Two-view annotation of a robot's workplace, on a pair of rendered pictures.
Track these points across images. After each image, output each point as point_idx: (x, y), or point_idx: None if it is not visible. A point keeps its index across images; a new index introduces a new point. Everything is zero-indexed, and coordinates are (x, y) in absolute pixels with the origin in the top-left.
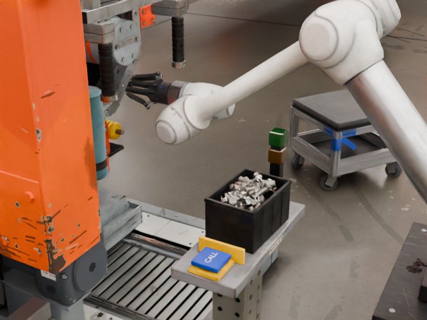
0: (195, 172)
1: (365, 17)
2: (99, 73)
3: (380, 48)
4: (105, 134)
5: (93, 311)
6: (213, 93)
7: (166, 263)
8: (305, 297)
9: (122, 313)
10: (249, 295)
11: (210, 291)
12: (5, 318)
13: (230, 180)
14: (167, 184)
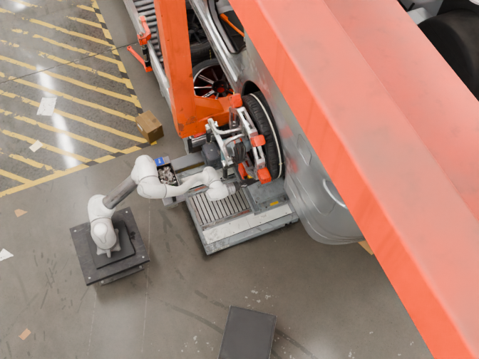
0: (299, 278)
1: (137, 172)
2: None
3: (131, 175)
4: (242, 170)
5: None
6: (197, 175)
7: (227, 211)
8: (181, 246)
9: None
10: None
11: (202, 214)
12: (205, 137)
13: (174, 174)
14: (295, 258)
